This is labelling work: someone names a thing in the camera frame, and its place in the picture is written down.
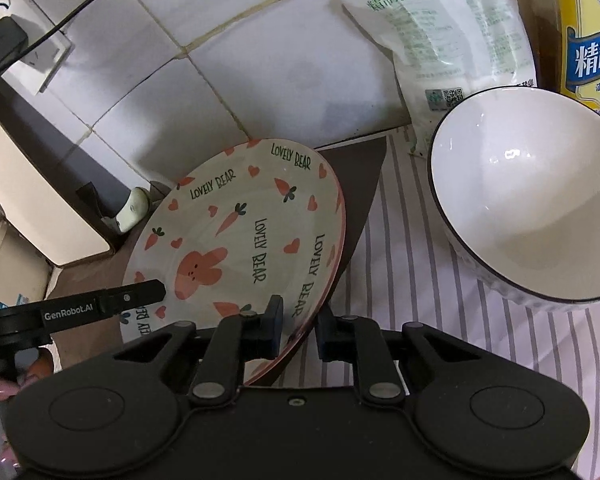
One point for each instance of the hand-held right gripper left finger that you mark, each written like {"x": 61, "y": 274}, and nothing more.
{"x": 275, "y": 322}

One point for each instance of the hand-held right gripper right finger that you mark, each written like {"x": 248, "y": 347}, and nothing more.
{"x": 325, "y": 336}

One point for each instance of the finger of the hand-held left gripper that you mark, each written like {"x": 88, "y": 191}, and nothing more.
{"x": 135, "y": 296}

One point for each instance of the carrot print plate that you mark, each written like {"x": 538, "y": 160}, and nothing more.
{"x": 230, "y": 240}

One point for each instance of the white ribbed bowl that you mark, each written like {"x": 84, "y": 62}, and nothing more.
{"x": 520, "y": 185}

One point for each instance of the person's left hand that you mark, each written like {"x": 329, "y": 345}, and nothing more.
{"x": 35, "y": 370}

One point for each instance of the white rice cooker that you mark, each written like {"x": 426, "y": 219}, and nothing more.
{"x": 10, "y": 270}

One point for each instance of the striped brown pink tablecloth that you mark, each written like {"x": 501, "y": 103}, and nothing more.
{"x": 405, "y": 260}

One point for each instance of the black power adapter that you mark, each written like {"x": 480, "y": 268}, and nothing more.
{"x": 0, "y": 45}

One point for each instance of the white salt bag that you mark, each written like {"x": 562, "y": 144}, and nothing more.
{"x": 430, "y": 35}

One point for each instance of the yellow label oil bottle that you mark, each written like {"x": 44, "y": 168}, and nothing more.
{"x": 590, "y": 35}

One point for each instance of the white wall socket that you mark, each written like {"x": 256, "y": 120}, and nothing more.
{"x": 55, "y": 57}

